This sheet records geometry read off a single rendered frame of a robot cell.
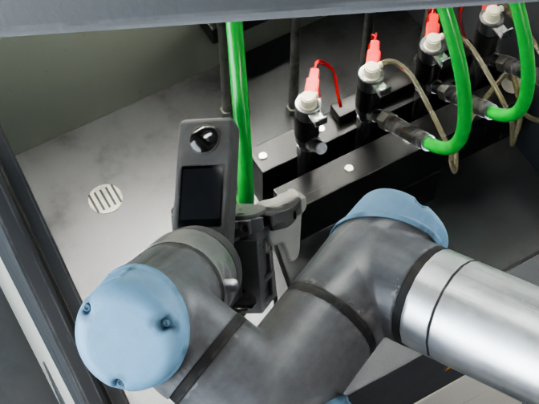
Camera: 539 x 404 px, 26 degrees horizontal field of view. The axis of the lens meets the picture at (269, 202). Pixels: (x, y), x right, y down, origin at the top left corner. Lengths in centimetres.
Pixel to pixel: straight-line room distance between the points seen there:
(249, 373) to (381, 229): 14
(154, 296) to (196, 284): 5
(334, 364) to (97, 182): 80
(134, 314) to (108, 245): 74
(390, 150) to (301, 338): 62
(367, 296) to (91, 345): 19
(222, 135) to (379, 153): 46
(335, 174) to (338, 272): 55
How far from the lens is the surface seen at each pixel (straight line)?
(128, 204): 151
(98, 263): 148
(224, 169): 93
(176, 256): 81
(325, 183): 134
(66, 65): 148
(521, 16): 113
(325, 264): 81
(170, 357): 75
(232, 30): 96
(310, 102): 125
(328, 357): 79
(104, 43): 148
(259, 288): 95
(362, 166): 136
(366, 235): 82
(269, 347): 78
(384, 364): 128
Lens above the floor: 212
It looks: 59 degrees down
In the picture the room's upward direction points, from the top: straight up
